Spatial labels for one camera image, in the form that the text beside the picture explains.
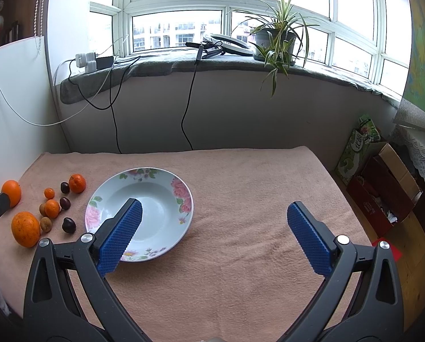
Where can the grey windowsill cloth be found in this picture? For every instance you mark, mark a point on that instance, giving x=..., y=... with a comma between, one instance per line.
x=87, y=85

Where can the brown kiwi back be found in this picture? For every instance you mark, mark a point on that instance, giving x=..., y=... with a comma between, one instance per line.
x=42, y=210

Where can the open cardboard box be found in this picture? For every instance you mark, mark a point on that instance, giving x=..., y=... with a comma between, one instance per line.
x=384, y=190

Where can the floral white ceramic plate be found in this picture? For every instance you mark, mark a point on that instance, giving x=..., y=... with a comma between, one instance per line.
x=167, y=204

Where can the pink towel table cover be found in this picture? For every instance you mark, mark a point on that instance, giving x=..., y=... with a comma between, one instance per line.
x=238, y=274

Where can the potted spider plant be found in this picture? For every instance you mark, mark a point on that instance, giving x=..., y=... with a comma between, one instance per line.
x=285, y=32

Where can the brown kiwi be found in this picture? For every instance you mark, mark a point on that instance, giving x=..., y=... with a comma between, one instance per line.
x=46, y=224
x=42, y=210

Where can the green patterned bag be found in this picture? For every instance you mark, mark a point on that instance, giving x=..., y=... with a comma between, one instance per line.
x=361, y=139

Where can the black power adapter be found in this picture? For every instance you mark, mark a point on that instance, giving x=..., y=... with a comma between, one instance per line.
x=104, y=62

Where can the small tangerine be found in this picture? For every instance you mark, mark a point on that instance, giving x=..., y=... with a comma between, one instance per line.
x=49, y=193

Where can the brown kiwi front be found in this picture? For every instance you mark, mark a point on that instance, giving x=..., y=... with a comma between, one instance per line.
x=46, y=224

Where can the large orange rough skin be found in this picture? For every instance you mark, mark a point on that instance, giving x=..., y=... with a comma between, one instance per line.
x=25, y=229

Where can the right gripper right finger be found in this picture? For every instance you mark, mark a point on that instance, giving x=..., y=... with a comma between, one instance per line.
x=360, y=298

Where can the white power strip with chargers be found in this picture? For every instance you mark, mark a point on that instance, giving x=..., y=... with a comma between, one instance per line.
x=86, y=61

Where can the black device on windowsill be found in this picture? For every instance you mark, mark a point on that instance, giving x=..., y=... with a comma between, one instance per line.
x=219, y=45

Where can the dark plum back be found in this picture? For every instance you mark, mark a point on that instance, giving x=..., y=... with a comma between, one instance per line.
x=65, y=189

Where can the large smooth orange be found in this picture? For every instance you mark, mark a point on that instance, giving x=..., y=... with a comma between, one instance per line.
x=13, y=190

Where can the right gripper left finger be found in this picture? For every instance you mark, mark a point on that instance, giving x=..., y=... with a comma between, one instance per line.
x=52, y=310

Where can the dark plum front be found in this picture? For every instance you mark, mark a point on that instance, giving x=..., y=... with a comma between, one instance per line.
x=68, y=225

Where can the medium tangerine with stem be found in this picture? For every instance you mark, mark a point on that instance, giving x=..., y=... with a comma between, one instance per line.
x=77, y=183

